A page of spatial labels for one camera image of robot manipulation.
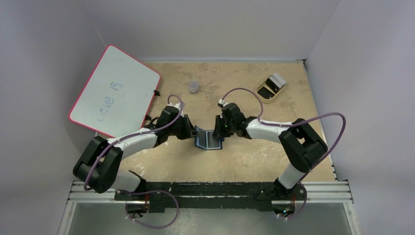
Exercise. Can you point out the stack of credit cards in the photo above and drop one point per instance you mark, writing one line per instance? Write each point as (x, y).
(275, 82)

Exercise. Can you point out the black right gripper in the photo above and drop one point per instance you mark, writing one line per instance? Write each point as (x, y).
(219, 124)

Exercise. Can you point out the aluminium extrusion rail frame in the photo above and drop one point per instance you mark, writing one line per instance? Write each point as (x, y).
(240, 160)

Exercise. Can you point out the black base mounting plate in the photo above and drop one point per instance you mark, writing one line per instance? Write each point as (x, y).
(260, 196)

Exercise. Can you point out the beige oval card tray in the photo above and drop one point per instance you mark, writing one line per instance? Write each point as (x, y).
(265, 94)

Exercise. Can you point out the blue leather card holder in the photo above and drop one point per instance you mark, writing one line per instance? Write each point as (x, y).
(206, 141)

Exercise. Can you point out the pink framed whiteboard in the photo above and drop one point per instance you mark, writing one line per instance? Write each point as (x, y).
(117, 96)

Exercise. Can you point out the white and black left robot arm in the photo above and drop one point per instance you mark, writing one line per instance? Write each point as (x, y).
(99, 165)

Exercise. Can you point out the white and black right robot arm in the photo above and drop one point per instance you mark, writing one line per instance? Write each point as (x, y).
(301, 143)

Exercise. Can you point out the small clear plastic cup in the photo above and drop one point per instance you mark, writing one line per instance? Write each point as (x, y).
(193, 86)

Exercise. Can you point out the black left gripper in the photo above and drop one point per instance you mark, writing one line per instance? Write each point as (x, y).
(189, 130)

